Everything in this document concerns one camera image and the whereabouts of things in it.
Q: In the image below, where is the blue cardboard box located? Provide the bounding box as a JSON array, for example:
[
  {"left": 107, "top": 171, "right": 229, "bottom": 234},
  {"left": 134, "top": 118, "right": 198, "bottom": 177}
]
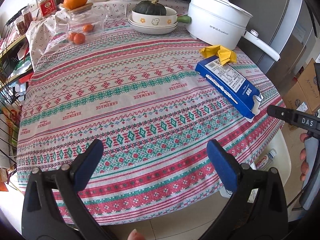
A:
[{"left": 195, "top": 56, "right": 263, "bottom": 122}]

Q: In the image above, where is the right hand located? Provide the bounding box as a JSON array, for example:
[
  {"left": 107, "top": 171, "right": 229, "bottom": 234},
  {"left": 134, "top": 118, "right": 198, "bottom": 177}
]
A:
[{"left": 299, "top": 133, "right": 309, "bottom": 181}]

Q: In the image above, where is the left hand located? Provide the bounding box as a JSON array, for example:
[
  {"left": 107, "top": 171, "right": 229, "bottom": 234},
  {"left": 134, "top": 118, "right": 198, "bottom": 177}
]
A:
[{"left": 127, "top": 229, "right": 145, "bottom": 240}]

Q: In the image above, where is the lower cardboard box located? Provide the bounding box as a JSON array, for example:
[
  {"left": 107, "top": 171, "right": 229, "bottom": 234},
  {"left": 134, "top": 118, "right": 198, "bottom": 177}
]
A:
[{"left": 282, "top": 81, "right": 313, "bottom": 131}]

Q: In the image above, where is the upper cardboard box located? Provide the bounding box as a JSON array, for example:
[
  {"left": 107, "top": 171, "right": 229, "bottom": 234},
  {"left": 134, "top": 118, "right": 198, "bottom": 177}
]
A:
[{"left": 298, "top": 59, "right": 319, "bottom": 113}]

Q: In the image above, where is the yellow crumpled wrapper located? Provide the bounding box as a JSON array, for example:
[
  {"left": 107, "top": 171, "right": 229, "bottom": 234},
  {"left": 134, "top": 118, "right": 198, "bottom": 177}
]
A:
[{"left": 200, "top": 45, "right": 236, "bottom": 65}]

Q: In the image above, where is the grey refrigerator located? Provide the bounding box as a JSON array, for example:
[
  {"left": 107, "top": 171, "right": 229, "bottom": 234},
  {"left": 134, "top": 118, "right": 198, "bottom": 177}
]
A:
[{"left": 231, "top": 0, "right": 319, "bottom": 95}]

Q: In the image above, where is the patterned red green tablecloth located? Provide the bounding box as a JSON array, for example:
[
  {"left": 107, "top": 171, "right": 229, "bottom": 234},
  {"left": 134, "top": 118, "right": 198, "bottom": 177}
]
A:
[{"left": 16, "top": 0, "right": 286, "bottom": 226}]

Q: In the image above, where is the white electric cooking pot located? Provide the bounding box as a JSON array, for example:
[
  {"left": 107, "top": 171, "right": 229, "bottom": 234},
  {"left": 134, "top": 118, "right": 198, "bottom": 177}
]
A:
[{"left": 186, "top": 0, "right": 280, "bottom": 61}]

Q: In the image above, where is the dark green pumpkin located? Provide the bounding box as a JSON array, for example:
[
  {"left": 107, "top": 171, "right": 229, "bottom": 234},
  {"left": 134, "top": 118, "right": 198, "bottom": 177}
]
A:
[{"left": 132, "top": 0, "right": 167, "bottom": 16}]

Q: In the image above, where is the red label jar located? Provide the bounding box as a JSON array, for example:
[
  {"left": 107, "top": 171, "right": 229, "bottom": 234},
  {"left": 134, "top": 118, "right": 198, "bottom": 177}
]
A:
[{"left": 37, "top": 0, "right": 57, "bottom": 18}]

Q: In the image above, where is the white bowl with green handle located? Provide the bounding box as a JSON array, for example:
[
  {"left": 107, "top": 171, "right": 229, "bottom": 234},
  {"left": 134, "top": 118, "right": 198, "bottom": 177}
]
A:
[{"left": 130, "top": 7, "right": 191, "bottom": 27}]

